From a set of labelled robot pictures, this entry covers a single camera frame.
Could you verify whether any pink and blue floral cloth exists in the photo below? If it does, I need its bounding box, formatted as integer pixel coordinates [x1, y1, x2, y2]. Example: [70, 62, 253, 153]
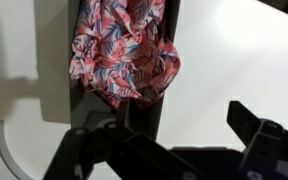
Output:
[68, 0, 182, 110]

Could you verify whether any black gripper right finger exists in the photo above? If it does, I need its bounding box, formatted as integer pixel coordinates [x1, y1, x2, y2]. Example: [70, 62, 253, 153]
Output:
[226, 100, 288, 180]

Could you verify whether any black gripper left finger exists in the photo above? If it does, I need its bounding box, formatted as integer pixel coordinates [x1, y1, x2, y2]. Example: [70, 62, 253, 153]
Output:
[43, 99, 202, 180]

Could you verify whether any grey rectangular box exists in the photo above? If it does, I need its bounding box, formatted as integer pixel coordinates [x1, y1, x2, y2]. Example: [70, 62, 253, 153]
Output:
[67, 0, 182, 142]

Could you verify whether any silver curved monitor stand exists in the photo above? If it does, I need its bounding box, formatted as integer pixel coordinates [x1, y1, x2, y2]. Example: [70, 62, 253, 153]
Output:
[0, 119, 35, 180]

